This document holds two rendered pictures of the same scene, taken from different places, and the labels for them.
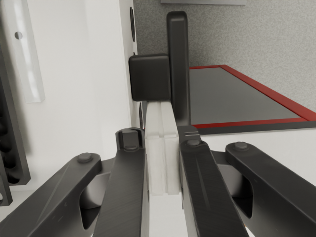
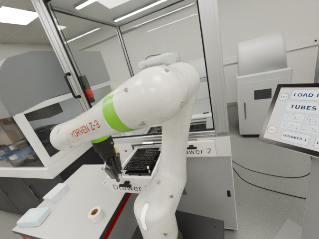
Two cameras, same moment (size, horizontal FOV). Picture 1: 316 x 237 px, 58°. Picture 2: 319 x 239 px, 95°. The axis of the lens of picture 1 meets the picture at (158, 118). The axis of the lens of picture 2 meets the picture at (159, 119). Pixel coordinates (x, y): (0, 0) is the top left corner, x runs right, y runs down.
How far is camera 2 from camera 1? 76 cm
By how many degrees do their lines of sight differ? 64
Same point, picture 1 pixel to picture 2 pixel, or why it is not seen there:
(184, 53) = (126, 185)
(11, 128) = (131, 172)
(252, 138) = (107, 220)
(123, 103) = (125, 177)
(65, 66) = not seen: hidden behind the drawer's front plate
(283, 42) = not seen: outside the picture
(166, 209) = (106, 200)
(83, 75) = not seen: hidden behind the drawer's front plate
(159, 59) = (127, 183)
